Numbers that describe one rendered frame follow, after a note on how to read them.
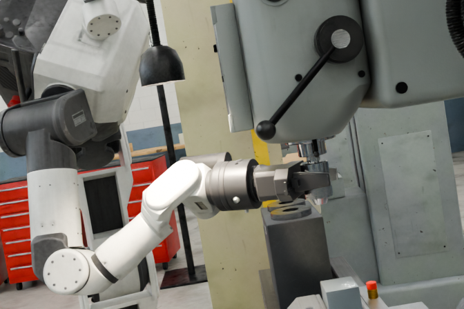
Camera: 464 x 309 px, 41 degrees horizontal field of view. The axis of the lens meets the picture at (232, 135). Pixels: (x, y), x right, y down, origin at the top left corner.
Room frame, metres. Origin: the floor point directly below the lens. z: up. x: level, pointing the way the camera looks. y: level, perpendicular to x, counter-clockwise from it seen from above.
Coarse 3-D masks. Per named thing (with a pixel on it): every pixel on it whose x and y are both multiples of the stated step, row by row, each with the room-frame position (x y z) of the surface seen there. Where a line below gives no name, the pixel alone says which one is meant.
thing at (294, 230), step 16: (272, 208) 1.42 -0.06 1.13; (288, 208) 1.37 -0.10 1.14; (304, 208) 1.34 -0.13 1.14; (272, 224) 1.29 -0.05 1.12; (288, 224) 1.29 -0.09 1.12; (304, 224) 1.29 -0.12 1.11; (320, 224) 1.29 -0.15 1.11; (272, 240) 1.29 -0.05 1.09; (288, 240) 1.29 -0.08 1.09; (304, 240) 1.29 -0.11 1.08; (320, 240) 1.29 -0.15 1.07; (272, 256) 1.29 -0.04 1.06; (288, 256) 1.29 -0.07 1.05; (304, 256) 1.29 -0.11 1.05; (320, 256) 1.29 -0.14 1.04; (272, 272) 1.40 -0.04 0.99; (288, 272) 1.29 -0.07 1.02; (304, 272) 1.29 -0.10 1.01; (320, 272) 1.29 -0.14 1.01; (288, 288) 1.29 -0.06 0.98; (304, 288) 1.29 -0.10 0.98; (320, 288) 1.29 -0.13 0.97; (288, 304) 1.29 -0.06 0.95
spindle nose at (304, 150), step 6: (300, 144) 1.03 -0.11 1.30; (306, 144) 1.03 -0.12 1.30; (312, 144) 1.02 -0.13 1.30; (318, 144) 1.03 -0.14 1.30; (324, 144) 1.03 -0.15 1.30; (300, 150) 1.03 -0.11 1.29; (306, 150) 1.03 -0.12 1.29; (312, 150) 1.02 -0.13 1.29; (318, 150) 1.02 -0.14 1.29; (324, 150) 1.03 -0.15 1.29; (300, 156) 1.04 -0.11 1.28; (306, 156) 1.03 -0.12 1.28; (312, 156) 1.02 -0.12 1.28
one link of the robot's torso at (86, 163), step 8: (112, 136) 1.52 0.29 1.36; (120, 136) 1.53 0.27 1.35; (88, 144) 1.52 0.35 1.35; (96, 144) 1.53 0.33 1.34; (104, 144) 1.54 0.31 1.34; (80, 152) 1.56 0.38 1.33; (88, 152) 1.55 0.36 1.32; (96, 152) 1.56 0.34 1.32; (104, 152) 1.58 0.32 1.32; (112, 152) 1.59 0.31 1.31; (80, 160) 1.57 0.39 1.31; (88, 160) 1.58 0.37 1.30; (96, 160) 1.59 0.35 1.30; (104, 160) 1.61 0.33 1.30; (88, 168) 1.62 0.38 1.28; (96, 168) 1.63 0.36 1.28
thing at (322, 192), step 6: (318, 168) 1.02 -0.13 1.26; (324, 168) 1.03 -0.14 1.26; (330, 186) 1.03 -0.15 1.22; (306, 192) 1.04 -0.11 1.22; (312, 192) 1.03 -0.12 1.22; (318, 192) 1.02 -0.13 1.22; (324, 192) 1.02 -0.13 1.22; (330, 192) 1.03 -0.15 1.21; (306, 198) 1.04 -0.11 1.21; (312, 198) 1.03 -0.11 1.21; (318, 198) 1.02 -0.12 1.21
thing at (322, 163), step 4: (320, 160) 1.05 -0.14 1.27; (324, 160) 1.04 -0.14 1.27; (300, 164) 1.05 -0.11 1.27; (304, 164) 1.03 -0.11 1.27; (308, 164) 1.03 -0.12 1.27; (312, 164) 1.02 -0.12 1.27; (316, 164) 1.02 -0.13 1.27; (320, 164) 1.02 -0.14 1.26; (324, 164) 1.03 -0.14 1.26; (328, 164) 1.04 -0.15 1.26; (300, 168) 1.05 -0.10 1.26; (304, 168) 1.03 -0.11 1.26; (308, 168) 1.03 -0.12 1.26; (312, 168) 1.02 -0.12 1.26; (316, 168) 1.02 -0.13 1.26
